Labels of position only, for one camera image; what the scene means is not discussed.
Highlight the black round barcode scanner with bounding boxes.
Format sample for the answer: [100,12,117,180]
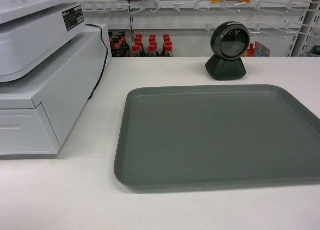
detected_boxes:
[205,21,250,81]

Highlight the grey-silver rectangular tray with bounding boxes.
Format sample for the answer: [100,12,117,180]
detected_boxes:
[114,85,320,189]

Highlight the white cash register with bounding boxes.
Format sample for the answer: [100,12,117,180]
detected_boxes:
[0,0,86,83]

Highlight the black register cable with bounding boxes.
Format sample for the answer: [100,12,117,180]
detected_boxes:
[86,23,109,101]

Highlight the red-cap soy sauce bottle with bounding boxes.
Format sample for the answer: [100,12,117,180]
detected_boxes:
[147,45,160,57]
[160,45,173,57]
[132,45,147,57]

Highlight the colourful snack pouch behind scanner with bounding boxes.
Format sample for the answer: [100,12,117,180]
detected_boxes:
[243,41,271,57]

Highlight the white peg hook rail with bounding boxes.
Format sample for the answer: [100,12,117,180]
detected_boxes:
[80,0,320,15]

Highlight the dark cola bottle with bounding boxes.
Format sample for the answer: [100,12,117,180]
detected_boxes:
[112,38,125,58]

